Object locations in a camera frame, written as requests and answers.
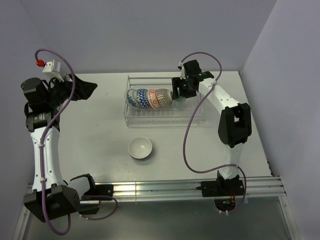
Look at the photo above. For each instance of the pale green bowl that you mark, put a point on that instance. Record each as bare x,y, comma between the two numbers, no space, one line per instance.
180,103

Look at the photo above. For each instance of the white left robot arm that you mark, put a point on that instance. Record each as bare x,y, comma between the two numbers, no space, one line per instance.
43,124

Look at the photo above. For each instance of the aluminium mounting rail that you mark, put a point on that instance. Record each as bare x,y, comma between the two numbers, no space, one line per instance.
166,190

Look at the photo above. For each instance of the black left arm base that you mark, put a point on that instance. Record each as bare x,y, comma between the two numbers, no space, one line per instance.
100,193

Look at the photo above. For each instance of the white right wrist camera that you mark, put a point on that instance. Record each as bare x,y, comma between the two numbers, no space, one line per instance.
182,70

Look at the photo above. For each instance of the brown patterned bowl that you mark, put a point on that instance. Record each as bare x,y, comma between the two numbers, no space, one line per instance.
164,97

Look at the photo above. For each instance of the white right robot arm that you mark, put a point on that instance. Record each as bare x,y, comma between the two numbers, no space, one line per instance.
235,121

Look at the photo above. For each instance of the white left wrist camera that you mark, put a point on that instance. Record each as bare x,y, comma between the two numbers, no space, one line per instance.
52,69

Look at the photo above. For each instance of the blue floral bowl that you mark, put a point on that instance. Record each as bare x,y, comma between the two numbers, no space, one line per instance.
130,100

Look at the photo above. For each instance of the orange geometric patterned bowl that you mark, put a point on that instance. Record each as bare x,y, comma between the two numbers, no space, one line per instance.
142,98

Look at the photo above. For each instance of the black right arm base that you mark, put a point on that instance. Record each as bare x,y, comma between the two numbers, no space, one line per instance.
228,195

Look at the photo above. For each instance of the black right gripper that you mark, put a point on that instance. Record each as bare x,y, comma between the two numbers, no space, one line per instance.
177,82

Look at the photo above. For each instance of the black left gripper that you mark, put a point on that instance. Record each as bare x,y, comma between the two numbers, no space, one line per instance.
83,89

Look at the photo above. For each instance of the white bowl blue orange rim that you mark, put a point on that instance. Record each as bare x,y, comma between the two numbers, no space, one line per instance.
140,148

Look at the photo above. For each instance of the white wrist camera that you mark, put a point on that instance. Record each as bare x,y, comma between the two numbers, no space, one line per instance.
182,70
52,69

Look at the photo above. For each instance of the clear acrylic dish rack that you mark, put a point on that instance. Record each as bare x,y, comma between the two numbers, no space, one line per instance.
161,117

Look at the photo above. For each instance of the orange floral bowl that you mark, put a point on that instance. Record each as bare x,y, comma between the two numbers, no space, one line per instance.
152,99

